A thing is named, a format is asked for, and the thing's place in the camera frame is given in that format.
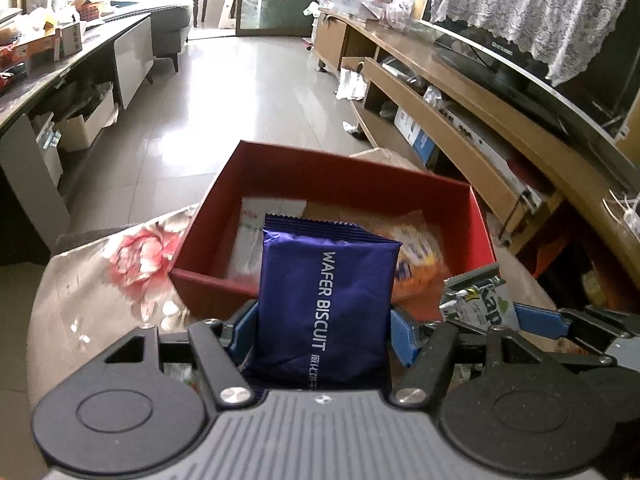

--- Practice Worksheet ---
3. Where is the grey sofa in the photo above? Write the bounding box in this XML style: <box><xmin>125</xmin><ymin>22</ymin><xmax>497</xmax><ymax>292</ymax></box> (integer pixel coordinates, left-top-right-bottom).
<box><xmin>151</xmin><ymin>6</ymin><xmax>192</xmax><ymax>73</ymax></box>

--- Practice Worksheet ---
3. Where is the black television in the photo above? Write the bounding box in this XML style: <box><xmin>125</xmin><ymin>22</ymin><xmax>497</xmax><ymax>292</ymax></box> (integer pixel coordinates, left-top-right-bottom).
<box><xmin>416</xmin><ymin>19</ymin><xmax>640</xmax><ymax>141</ymax></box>

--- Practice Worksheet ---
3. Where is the yellow egg waffle clear pack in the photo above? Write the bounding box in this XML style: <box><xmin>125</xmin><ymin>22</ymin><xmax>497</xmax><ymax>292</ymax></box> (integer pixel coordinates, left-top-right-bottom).
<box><xmin>352</xmin><ymin>210</ymin><xmax>449</xmax><ymax>304</ymax></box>

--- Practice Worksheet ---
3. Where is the red cardboard box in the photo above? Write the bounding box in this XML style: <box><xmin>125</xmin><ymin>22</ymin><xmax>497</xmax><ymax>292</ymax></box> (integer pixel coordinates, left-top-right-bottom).
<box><xmin>169</xmin><ymin>141</ymin><xmax>496</xmax><ymax>318</ymax></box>

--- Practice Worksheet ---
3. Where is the wooden TV console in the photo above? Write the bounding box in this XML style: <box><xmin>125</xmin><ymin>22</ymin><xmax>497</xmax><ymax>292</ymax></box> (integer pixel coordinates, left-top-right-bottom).
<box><xmin>321</xmin><ymin>9</ymin><xmax>639</xmax><ymax>266</ymax></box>

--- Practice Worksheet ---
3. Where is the Kapron green white pack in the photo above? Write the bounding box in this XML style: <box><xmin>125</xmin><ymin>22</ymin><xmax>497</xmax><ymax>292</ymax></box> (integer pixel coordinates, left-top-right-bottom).
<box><xmin>439</xmin><ymin>262</ymin><xmax>520</xmax><ymax>330</ymax></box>

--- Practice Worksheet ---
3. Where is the dark grey sideboard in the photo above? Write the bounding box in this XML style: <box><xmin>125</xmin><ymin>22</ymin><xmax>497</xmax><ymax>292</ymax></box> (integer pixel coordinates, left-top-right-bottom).
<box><xmin>1</xmin><ymin>13</ymin><xmax>153</xmax><ymax>264</ymax></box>

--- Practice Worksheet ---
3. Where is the white storage box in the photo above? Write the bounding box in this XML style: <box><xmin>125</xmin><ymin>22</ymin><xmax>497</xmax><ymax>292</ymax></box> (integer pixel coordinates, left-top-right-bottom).
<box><xmin>55</xmin><ymin>82</ymin><xmax>118</xmax><ymax>153</ymax></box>

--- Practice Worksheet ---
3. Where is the white lace cloth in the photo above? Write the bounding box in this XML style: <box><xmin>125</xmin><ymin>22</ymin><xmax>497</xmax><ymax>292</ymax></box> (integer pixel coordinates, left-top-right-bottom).
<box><xmin>431</xmin><ymin>0</ymin><xmax>627</xmax><ymax>87</ymax></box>

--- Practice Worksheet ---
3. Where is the blue wafer biscuit pack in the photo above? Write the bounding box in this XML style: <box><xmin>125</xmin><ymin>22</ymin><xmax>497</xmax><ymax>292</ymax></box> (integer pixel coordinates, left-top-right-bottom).
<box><xmin>250</xmin><ymin>214</ymin><xmax>400</xmax><ymax>390</ymax></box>

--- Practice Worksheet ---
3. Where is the white green long snack pack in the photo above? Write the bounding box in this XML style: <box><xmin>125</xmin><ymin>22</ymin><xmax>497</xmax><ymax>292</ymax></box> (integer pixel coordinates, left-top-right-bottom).
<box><xmin>227</xmin><ymin>197</ymin><xmax>307</xmax><ymax>285</ymax></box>

